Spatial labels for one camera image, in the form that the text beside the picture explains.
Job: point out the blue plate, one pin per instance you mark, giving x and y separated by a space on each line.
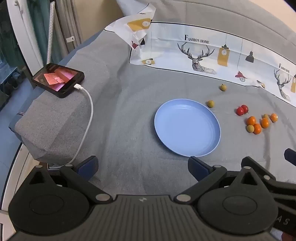
185 129

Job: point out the white door frame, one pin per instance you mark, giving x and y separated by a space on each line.
25 34

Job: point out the plastic-wrapped small tangerine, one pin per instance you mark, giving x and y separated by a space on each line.
274 117

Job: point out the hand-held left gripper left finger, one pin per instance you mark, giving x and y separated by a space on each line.
89 165

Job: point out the small yellow-green round fruit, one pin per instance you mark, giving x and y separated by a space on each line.
250 128
223 87
266 115
210 103

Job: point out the small orange tangerine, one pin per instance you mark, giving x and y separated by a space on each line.
265 122
257 128
251 120

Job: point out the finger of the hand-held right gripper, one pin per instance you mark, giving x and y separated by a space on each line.
291 156
284 190

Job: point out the white printed cloth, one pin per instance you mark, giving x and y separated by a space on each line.
185 51

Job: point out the white plastic clip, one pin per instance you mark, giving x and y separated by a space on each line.
70 39

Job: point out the grey curtain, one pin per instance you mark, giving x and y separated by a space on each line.
69 20

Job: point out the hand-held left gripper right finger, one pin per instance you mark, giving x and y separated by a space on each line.
196 165

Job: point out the black smartphone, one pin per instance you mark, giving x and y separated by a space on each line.
57 78

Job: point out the red cherry tomato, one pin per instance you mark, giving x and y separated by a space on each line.
239 111
246 107

